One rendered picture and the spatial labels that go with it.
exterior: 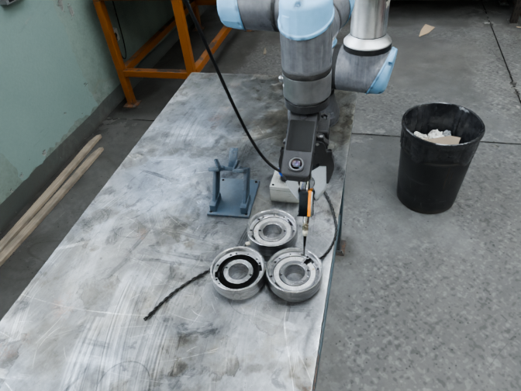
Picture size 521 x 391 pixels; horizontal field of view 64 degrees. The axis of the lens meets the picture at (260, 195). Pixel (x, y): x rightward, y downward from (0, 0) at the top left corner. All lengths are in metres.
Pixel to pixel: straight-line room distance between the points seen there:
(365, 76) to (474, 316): 1.09
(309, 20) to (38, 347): 0.71
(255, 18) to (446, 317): 1.38
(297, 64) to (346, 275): 1.32
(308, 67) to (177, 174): 0.58
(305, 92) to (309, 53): 0.06
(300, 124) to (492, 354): 1.30
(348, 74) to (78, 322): 0.82
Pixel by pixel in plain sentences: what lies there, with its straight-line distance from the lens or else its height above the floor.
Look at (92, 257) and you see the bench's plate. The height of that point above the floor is 0.80.
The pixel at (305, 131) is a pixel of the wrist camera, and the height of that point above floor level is 1.10.
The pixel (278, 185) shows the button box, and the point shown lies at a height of 0.84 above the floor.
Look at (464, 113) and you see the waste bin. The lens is 2.10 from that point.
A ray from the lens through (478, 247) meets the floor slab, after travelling 2.06.
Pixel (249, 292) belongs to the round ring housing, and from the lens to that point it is 0.79.
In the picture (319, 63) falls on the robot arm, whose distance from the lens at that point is 0.63.
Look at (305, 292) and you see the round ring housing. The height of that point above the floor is 0.83.
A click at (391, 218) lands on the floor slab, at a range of 2.09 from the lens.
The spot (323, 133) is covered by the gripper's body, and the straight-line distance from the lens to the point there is 0.71.
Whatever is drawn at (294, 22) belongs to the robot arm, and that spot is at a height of 1.26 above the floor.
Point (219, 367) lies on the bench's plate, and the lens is 0.75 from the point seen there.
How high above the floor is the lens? 1.47
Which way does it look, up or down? 42 degrees down
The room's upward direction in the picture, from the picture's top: 7 degrees counter-clockwise
